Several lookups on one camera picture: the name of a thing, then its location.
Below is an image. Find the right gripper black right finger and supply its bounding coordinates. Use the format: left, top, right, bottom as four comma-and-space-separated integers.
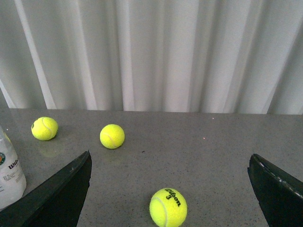
248, 154, 303, 227

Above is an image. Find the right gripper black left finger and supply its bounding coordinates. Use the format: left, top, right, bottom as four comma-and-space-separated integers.
0, 151, 92, 227

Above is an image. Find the clear Wilson tennis ball can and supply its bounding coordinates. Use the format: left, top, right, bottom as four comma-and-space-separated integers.
0, 129, 27, 209

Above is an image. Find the far left yellow tennis ball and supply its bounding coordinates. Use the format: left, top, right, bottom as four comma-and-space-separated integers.
31, 117, 59, 141

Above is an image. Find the yellow tennis ball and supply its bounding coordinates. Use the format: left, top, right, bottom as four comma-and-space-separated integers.
31, 117, 59, 141
99, 124, 125, 149

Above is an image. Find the middle yellow tennis ball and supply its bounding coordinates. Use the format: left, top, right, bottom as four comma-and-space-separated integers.
99, 124, 125, 149

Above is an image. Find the Wilson 3 tennis ball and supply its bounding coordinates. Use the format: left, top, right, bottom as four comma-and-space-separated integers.
149, 188, 187, 227

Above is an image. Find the white pleated curtain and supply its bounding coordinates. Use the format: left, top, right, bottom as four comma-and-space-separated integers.
0, 0, 303, 114

